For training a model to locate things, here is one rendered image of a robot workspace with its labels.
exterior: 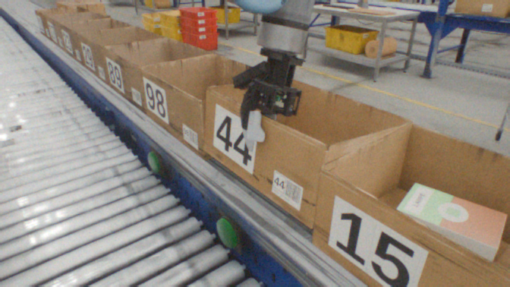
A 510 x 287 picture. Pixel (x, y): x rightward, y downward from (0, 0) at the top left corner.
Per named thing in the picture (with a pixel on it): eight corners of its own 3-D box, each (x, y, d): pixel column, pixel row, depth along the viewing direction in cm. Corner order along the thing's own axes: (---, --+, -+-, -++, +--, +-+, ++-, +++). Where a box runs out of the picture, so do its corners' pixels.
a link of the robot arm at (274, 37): (250, 19, 65) (287, 27, 72) (246, 45, 67) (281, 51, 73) (283, 26, 59) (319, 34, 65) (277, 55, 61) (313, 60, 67)
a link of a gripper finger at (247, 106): (240, 130, 70) (250, 87, 67) (235, 127, 71) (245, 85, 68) (258, 130, 73) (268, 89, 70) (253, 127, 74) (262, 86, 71)
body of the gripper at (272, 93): (268, 119, 65) (282, 54, 61) (240, 105, 70) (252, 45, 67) (296, 119, 70) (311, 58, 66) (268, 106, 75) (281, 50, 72)
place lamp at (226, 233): (215, 238, 82) (214, 215, 79) (220, 235, 83) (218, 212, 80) (232, 255, 77) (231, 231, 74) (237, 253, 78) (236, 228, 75)
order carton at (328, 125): (202, 149, 92) (204, 86, 85) (284, 131, 109) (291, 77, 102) (312, 230, 64) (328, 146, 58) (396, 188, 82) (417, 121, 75)
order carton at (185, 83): (146, 115, 120) (138, 67, 112) (217, 96, 136) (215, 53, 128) (204, 161, 93) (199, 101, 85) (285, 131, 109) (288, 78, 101)
